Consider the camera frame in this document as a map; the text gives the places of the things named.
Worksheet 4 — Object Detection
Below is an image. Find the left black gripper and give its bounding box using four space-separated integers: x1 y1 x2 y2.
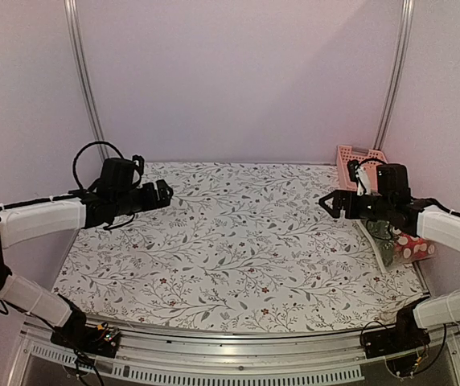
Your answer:
113 179 174 217

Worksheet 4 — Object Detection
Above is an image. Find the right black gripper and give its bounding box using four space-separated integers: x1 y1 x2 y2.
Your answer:
320 189 394 221

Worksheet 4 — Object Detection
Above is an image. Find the clear zip top bag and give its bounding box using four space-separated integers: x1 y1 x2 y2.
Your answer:
357 220 437 273

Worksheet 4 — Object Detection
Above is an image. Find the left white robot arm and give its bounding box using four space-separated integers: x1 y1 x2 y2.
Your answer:
0 180 173 349

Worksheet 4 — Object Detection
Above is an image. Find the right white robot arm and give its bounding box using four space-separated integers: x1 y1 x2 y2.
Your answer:
318 190 460 351

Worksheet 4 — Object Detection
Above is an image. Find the pink plastic basket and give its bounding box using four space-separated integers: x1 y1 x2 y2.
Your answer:
336 145 387 191

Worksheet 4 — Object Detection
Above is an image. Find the floral table mat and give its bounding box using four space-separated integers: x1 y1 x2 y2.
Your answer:
52 163 425 333

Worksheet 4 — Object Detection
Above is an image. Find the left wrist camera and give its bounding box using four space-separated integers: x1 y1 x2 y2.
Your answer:
97 154 145 195

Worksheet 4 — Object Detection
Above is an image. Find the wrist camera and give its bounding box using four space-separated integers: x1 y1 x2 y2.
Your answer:
97 154 145 195
356 162 411 200

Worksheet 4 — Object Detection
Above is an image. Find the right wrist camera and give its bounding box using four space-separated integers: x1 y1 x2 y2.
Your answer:
356 162 411 200

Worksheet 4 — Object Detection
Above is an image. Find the left black looping cable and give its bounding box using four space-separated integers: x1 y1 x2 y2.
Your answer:
71 140 126 192

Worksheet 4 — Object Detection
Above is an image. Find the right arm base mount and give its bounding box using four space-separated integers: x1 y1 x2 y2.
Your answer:
359 320 431 378

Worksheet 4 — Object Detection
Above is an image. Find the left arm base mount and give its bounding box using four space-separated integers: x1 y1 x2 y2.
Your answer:
51 319 121 359

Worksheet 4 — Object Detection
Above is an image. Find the aluminium front rail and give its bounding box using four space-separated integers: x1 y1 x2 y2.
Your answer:
7 318 460 385

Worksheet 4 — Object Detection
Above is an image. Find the left aluminium frame post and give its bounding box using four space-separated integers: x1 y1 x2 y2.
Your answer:
64 0 105 141

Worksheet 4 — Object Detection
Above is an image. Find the aluminium frame post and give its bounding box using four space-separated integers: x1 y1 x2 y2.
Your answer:
373 0 415 150
64 0 105 141

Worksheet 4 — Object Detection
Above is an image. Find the right aluminium frame post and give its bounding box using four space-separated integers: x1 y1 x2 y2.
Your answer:
373 0 415 150

